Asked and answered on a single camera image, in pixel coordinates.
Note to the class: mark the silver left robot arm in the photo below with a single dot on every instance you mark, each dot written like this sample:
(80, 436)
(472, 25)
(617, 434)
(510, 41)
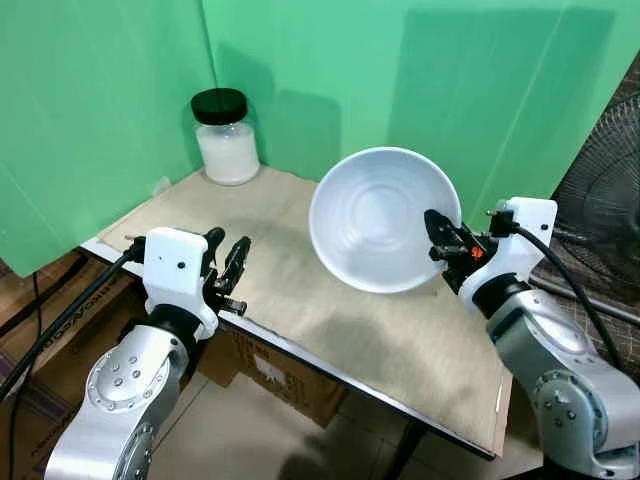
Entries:
(120, 400)

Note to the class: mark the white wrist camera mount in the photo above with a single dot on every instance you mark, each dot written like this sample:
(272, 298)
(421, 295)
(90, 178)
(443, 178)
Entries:
(522, 240)
(175, 265)

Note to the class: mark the brown plaid chair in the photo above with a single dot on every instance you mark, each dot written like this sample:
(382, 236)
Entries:
(585, 310)

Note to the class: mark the green backdrop screen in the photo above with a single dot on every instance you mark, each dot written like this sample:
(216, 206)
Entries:
(100, 100)

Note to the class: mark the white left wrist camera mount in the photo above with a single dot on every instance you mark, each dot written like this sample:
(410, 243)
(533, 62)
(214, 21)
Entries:
(175, 265)

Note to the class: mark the cardboard box with white print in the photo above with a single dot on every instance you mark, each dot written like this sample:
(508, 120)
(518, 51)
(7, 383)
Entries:
(275, 375)

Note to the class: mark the small white clip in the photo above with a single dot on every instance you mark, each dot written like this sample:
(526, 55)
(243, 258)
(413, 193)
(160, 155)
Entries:
(160, 186)

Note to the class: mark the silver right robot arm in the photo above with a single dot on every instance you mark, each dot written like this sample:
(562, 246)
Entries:
(565, 380)

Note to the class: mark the brown cardboard box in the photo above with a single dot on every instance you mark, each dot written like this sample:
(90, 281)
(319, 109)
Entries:
(45, 300)

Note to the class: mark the black electric fan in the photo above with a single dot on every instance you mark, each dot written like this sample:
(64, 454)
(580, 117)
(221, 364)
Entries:
(600, 200)

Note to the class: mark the black table leg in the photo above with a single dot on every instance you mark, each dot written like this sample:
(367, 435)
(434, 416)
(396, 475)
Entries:
(405, 455)

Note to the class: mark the white bowl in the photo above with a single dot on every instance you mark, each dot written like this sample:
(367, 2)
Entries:
(372, 215)

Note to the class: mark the glass jar with black lid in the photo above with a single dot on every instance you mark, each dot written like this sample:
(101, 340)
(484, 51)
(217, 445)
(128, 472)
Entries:
(226, 145)

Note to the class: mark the beige table mat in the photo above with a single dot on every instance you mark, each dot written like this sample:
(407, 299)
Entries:
(300, 290)

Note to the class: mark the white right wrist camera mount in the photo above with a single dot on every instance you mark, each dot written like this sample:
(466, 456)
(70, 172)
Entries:
(522, 240)

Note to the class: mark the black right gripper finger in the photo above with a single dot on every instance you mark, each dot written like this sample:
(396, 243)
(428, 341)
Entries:
(440, 228)

